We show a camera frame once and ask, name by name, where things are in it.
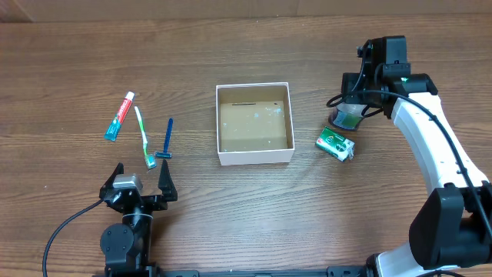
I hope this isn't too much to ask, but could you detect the red white toothpaste tube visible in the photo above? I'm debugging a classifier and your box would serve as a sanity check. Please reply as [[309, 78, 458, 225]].
[[104, 92, 135, 142]]

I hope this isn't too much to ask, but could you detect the white cardboard box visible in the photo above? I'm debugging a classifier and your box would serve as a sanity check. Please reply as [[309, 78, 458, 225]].
[[216, 82, 295, 166]]

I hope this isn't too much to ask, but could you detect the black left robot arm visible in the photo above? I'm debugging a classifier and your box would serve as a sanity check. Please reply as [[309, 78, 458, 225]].
[[99, 161, 178, 277]]

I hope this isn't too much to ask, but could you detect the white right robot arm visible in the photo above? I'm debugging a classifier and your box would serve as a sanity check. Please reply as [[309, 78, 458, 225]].
[[331, 35, 491, 276]]

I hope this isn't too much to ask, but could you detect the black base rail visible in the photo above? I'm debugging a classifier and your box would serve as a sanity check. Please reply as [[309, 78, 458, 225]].
[[160, 265, 374, 277]]

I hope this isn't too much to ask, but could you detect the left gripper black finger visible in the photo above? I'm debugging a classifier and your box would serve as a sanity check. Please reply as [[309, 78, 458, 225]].
[[158, 160, 178, 201], [101, 162, 124, 189]]

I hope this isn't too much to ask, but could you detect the clear soap pump bottle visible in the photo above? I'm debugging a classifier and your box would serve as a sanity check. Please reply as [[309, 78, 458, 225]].
[[329, 103, 366, 130]]

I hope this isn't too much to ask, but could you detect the green soap bar package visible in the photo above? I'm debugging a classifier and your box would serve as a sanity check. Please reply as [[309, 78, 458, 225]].
[[315, 127, 354, 162]]

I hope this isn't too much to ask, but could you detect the blue disposable razor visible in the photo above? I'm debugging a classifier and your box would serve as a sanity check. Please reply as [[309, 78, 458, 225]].
[[155, 118, 174, 159]]

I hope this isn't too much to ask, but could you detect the green white toothbrush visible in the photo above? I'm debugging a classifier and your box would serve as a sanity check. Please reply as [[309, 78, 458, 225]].
[[134, 106, 157, 169]]

